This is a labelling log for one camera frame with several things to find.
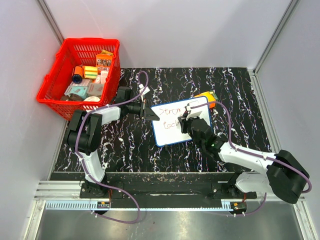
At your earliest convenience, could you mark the white blue-framed whiteboard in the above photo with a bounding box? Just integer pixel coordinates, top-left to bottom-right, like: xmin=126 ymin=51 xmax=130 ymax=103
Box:
xmin=151 ymin=96 xmax=208 ymax=147

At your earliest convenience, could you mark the red plastic shopping basket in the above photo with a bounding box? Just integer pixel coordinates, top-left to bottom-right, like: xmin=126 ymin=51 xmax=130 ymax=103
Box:
xmin=36 ymin=37 xmax=121 ymax=121

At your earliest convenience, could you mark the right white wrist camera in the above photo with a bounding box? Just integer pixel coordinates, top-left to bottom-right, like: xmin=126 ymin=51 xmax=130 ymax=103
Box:
xmin=185 ymin=100 xmax=202 ymax=120

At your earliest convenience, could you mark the white round container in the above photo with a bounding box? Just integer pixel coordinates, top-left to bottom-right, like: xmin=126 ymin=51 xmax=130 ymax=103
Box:
xmin=83 ymin=96 xmax=101 ymax=102

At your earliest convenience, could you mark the orange snack box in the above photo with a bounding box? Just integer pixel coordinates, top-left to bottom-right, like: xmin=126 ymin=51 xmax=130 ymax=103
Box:
xmin=96 ymin=54 xmax=113 ymax=67

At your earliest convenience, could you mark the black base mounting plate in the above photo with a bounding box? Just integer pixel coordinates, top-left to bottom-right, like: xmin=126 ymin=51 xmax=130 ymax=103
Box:
xmin=79 ymin=181 xmax=257 ymax=209

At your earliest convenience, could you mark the teal box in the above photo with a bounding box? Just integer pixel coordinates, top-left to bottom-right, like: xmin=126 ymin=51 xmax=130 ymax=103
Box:
xmin=64 ymin=85 xmax=88 ymax=99

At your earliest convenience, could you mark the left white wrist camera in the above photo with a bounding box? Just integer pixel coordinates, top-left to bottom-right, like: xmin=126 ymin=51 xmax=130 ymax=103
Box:
xmin=138 ymin=83 xmax=150 ymax=96

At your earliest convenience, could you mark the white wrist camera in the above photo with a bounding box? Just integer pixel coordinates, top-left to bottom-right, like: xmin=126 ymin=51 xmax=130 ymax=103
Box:
xmin=185 ymin=100 xmax=202 ymax=120
xmin=138 ymin=83 xmax=150 ymax=96

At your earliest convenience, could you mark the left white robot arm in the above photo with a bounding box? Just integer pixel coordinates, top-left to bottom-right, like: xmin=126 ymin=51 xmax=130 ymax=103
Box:
xmin=64 ymin=86 xmax=160 ymax=198

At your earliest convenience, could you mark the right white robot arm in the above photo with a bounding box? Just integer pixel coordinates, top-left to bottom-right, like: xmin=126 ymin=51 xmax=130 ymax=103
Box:
xmin=178 ymin=113 xmax=310 ymax=204

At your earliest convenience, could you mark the orange juice carton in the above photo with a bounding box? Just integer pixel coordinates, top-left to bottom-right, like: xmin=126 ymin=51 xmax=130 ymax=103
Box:
xmin=194 ymin=90 xmax=219 ymax=102

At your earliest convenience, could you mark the yellow striped box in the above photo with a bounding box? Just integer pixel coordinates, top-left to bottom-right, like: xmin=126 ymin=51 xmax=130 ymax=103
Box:
xmin=82 ymin=65 xmax=98 ymax=80

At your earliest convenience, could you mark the blue orange can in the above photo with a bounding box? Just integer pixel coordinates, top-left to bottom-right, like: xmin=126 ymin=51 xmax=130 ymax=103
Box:
xmin=71 ymin=66 xmax=83 ymax=84

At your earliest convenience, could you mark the brown pink box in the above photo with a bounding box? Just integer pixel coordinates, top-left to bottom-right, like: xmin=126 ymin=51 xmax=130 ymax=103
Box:
xmin=87 ymin=82 xmax=104 ymax=98

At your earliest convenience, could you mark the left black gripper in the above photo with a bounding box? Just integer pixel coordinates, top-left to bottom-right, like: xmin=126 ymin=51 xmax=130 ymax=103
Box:
xmin=126 ymin=99 xmax=159 ymax=122

